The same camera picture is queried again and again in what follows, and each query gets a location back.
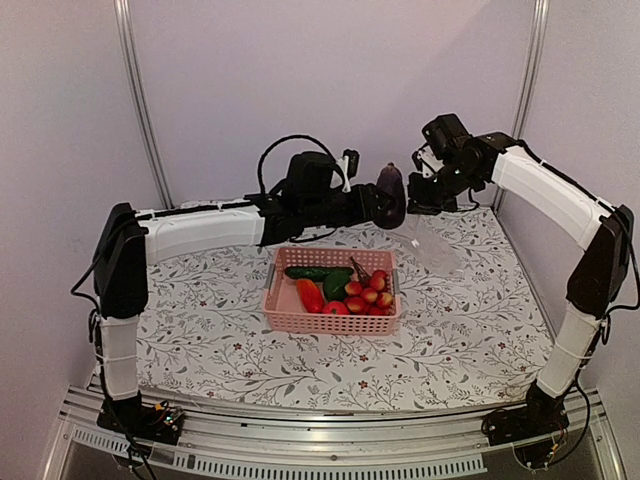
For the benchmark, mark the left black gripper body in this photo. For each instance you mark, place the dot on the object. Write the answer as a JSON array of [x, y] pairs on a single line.
[[324, 213]]

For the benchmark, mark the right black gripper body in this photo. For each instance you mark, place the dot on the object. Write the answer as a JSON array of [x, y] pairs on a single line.
[[440, 193]]

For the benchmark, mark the clear zip top bag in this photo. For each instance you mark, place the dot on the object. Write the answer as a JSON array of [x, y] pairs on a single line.
[[434, 252]]

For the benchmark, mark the dark purple eggplant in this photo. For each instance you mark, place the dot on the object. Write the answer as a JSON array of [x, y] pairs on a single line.
[[390, 182]]

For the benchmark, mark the red lychee bunch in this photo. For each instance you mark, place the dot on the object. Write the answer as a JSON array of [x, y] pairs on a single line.
[[369, 293]]

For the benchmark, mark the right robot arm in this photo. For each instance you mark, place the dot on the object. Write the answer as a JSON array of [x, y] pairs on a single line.
[[453, 161]]

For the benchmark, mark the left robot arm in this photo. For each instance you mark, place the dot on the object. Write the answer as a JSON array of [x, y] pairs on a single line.
[[131, 241]]

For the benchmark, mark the green avocado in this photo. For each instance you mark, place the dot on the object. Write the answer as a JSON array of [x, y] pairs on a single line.
[[335, 282]]

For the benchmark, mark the green cucumber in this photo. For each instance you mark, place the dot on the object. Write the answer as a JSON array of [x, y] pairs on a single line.
[[313, 273]]

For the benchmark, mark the orange red pepper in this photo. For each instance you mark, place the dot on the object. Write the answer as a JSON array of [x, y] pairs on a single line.
[[310, 295]]

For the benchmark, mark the red tomato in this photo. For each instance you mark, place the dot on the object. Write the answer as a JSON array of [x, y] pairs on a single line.
[[336, 308]]

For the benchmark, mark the pink plastic basket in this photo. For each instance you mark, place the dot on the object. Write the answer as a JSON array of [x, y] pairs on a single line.
[[285, 311]]

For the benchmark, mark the floral tablecloth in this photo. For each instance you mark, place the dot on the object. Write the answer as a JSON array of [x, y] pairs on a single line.
[[475, 340]]

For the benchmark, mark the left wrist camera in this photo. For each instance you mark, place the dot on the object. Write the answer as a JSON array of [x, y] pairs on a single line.
[[312, 173]]

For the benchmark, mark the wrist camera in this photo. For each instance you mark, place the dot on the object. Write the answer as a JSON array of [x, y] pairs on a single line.
[[446, 136], [312, 173]]

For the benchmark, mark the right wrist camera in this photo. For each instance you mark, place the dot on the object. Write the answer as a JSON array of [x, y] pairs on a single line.
[[446, 136]]

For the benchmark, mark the right aluminium frame post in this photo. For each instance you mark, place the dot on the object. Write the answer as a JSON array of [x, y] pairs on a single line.
[[532, 64]]

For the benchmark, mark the aluminium frame post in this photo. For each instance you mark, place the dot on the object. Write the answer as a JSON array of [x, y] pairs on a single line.
[[135, 80], [532, 64]]

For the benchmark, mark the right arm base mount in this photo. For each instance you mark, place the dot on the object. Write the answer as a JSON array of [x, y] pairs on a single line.
[[503, 426]]

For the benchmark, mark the aluminium front rail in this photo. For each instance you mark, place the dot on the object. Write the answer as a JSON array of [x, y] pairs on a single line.
[[229, 440]]

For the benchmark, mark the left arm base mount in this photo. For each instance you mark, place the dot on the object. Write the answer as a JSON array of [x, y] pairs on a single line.
[[159, 423]]

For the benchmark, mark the left aluminium frame post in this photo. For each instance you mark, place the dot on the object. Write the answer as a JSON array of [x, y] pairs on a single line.
[[135, 80]]

